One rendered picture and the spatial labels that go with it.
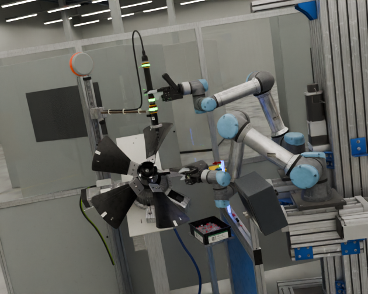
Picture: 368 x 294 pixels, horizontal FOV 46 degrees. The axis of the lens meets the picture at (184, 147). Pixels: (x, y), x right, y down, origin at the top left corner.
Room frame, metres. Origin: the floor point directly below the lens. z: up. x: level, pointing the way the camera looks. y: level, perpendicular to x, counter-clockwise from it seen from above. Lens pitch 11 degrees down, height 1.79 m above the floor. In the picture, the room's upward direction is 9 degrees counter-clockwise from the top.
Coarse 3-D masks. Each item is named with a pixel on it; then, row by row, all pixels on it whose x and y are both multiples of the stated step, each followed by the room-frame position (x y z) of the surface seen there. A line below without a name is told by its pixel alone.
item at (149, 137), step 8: (144, 128) 2.70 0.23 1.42; (152, 128) 2.65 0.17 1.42; (160, 128) 2.61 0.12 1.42; (168, 128) 2.58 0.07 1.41; (144, 136) 2.67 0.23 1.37; (152, 136) 2.61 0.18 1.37; (160, 136) 2.56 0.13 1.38; (152, 144) 2.56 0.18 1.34; (160, 144) 2.52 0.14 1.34; (152, 152) 2.52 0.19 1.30
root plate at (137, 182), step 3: (135, 180) 2.40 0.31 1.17; (138, 180) 2.41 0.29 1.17; (132, 183) 2.39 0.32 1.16; (135, 183) 2.40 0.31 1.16; (138, 183) 2.41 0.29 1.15; (132, 186) 2.39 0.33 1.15; (135, 186) 2.40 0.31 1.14; (138, 186) 2.41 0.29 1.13; (141, 186) 2.42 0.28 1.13; (135, 189) 2.39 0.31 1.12; (141, 189) 2.42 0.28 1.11; (135, 192) 2.39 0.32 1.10; (138, 192) 2.41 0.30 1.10
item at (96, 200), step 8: (128, 184) 2.37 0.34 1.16; (104, 192) 2.32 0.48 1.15; (112, 192) 2.33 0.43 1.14; (120, 192) 2.34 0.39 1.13; (128, 192) 2.36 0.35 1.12; (96, 200) 2.30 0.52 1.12; (104, 200) 2.30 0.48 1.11; (112, 200) 2.32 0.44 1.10; (120, 200) 2.34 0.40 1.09; (128, 200) 2.36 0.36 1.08; (96, 208) 2.28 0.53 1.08; (104, 208) 2.29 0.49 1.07; (112, 208) 2.31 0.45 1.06; (120, 208) 2.33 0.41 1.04; (128, 208) 2.35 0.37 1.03; (104, 216) 2.28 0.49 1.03; (120, 216) 2.32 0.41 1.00; (112, 224) 2.29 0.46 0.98
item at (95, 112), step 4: (92, 108) 2.91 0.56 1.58; (96, 108) 2.87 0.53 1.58; (100, 108) 2.89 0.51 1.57; (104, 108) 2.91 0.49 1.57; (92, 112) 2.91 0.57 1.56; (96, 112) 2.87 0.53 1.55; (100, 112) 2.89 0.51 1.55; (92, 116) 2.92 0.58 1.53; (96, 116) 2.88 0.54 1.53; (100, 116) 2.89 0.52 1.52; (104, 116) 2.90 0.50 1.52
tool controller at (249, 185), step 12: (240, 180) 1.87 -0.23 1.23; (252, 180) 1.80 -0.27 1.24; (264, 180) 1.74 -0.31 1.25; (240, 192) 1.81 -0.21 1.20; (252, 192) 1.67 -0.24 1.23; (264, 192) 1.66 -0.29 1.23; (276, 192) 1.68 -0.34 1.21; (252, 204) 1.65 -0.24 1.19; (264, 204) 1.66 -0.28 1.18; (276, 204) 1.66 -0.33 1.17; (252, 216) 1.75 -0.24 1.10; (264, 216) 1.66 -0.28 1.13; (276, 216) 1.66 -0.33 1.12; (264, 228) 1.65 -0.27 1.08; (276, 228) 1.66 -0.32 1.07
